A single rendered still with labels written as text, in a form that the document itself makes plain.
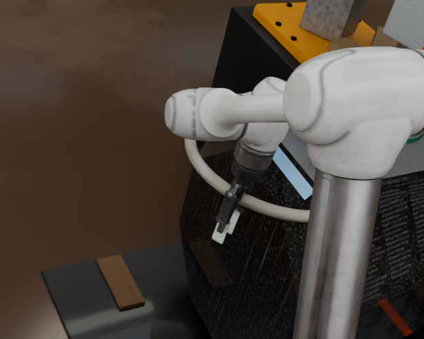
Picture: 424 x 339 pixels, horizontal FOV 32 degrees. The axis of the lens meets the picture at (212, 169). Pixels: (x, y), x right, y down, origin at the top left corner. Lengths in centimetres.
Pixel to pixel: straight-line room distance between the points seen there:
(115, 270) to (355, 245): 182
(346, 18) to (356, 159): 203
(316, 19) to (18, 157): 142
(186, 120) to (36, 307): 139
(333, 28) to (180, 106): 165
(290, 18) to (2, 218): 145
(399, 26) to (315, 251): 127
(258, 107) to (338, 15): 169
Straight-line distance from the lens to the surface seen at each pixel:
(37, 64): 401
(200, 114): 150
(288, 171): 215
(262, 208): 175
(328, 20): 309
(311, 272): 116
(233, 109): 144
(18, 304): 275
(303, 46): 301
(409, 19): 228
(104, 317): 271
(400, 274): 225
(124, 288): 280
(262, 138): 161
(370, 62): 104
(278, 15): 320
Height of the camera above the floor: 208
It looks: 37 degrees down
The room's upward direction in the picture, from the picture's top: 16 degrees clockwise
